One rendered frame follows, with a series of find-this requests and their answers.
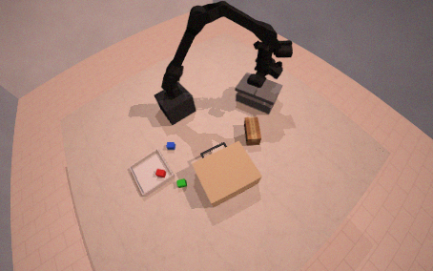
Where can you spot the red block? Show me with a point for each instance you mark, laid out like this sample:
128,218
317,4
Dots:
160,173

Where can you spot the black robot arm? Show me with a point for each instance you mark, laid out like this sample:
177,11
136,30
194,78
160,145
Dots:
200,16

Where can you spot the small blue block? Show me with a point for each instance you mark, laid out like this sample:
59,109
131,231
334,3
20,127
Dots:
170,145

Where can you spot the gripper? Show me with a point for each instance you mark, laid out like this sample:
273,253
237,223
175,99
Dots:
256,79

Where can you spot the small green block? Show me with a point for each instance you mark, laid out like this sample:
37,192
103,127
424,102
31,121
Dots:
181,183

